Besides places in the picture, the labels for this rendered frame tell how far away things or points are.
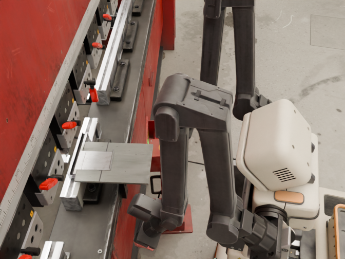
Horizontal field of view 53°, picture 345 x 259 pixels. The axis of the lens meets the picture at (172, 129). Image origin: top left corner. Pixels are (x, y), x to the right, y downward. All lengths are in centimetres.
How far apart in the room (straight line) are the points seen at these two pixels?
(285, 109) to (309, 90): 234
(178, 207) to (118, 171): 47
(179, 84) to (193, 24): 336
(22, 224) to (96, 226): 46
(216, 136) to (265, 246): 38
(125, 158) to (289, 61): 252
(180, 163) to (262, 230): 30
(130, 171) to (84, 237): 28
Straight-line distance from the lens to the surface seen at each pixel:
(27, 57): 87
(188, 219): 227
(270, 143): 86
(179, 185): 77
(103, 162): 129
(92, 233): 130
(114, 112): 165
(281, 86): 324
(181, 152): 68
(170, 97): 57
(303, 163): 90
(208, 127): 59
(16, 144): 82
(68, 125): 101
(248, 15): 96
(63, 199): 130
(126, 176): 125
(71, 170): 131
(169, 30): 342
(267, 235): 89
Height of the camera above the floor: 201
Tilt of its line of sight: 48 degrees down
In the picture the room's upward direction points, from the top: 1 degrees counter-clockwise
